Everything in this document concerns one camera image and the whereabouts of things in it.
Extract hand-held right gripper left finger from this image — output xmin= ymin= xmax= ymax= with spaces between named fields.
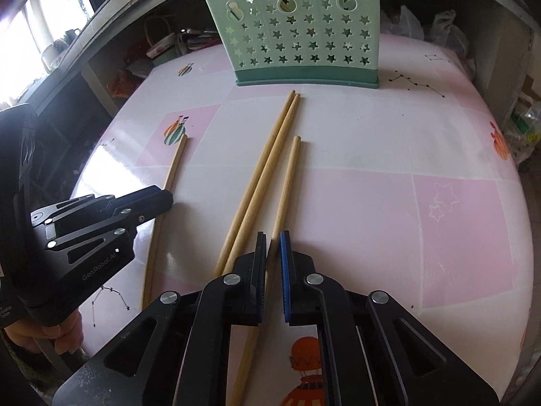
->
xmin=53 ymin=232 xmax=269 ymax=406

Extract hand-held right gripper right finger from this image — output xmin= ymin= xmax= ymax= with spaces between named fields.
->
xmin=279 ymin=231 xmax=500 ymax=406

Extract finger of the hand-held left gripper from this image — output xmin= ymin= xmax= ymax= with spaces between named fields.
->
xmin=29 ymin=186 xmax=175 ymax=226
xmin=44 ymin=213 xmax=170 ymax=255

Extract green star-cutout utensil holder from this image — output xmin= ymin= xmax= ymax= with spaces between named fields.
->
xmin=201 ymin=0 xmax=382 ymax=89

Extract person's left hand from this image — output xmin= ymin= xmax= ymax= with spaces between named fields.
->
xmin=7 ymin=311 xmax=84 ymax=357

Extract white mug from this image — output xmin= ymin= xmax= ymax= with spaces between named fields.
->
xmin=41 ymin=42 xmax=60 ymax=73

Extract orange snack packets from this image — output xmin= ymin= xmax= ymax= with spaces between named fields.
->
xmin=105 ymin=70 xmax=146 ymax=99

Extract clear plastic bag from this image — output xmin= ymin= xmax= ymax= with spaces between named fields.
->
xmin=382 ymin=5 xmax=426 ymax=43
xmin=431 ymin=9 xmax=471 ymax=61

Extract plastic bag with green packet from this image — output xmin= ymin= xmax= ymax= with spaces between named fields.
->
xmin=509 ymin=93 xmax=541 ymax=165

